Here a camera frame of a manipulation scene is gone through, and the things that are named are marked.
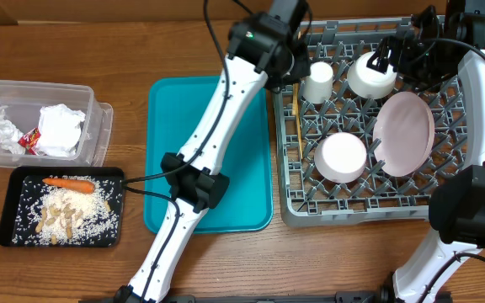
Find rice and peanut scraps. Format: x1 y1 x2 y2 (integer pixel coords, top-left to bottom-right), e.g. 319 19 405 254
10 175 124 247

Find small pink bowl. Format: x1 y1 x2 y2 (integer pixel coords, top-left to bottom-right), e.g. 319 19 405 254
314 132 367 183

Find orange carrot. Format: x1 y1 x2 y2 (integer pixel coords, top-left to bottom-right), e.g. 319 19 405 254
43 178 95 194

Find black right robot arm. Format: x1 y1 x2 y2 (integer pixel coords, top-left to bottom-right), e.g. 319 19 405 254
369 1 485 302

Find clear plastic waste bin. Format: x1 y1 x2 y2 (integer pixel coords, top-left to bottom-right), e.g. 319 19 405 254
0 80 114 168

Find black waste tray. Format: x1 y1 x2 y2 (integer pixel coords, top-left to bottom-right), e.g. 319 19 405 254
0 167 125 247

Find red snack wrapper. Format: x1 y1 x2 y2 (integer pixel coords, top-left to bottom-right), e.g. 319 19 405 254
18 128 41 155

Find foil wrapper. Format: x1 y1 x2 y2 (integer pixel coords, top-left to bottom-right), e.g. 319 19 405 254
0 106 25 155

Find cream bowl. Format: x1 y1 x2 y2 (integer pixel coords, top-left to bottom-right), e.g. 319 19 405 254
347 51 397 99

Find white napkin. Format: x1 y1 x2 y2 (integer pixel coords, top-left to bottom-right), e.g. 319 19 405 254
35 104 86 157

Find pink plate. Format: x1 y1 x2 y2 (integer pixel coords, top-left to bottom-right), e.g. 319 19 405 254
372 92 434 177

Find teal plastic tray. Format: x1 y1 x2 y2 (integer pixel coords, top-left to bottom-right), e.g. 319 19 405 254
145 76 274 234

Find wooden chopstick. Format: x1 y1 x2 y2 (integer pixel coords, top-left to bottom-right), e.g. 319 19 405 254
292 83 300 117
295 112 304 161

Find grey dishwasher rack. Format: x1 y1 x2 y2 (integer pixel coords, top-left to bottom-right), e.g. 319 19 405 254
273 18 467 227

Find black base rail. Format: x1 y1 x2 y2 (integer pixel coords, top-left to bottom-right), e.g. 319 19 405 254
77 290 454 303

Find cream plastic cup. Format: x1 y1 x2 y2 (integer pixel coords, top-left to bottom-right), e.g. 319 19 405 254
302 61 333 104

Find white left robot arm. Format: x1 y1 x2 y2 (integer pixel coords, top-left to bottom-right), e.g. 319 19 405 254
113 0 312 303

